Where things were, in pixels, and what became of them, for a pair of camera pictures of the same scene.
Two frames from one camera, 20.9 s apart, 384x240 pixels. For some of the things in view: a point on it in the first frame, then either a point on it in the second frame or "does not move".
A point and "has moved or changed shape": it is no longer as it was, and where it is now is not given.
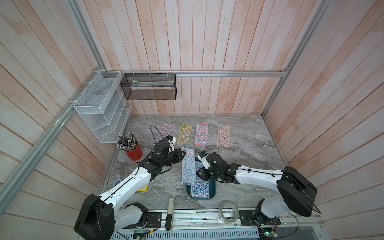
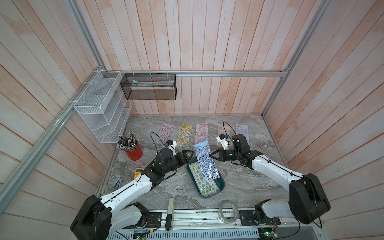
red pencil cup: (129, 143) does not move
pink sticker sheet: (167, 129) does not move
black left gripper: (177, 152) → (185, 155)
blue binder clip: (117, 181) does not move
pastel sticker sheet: (223, 136) does not move
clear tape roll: (236, 214) does not move
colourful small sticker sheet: (184, 136) does not move
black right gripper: (203, 173) → (221, 157)
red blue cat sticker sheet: (201, 134) does not move
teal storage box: (212, 190) → (219, 181)
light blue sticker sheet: (189, 176) → (243, 129)
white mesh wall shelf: (106, 106) does not move
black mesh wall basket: (149, 86) does not move
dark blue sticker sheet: (201, 189) has moved or changed shape
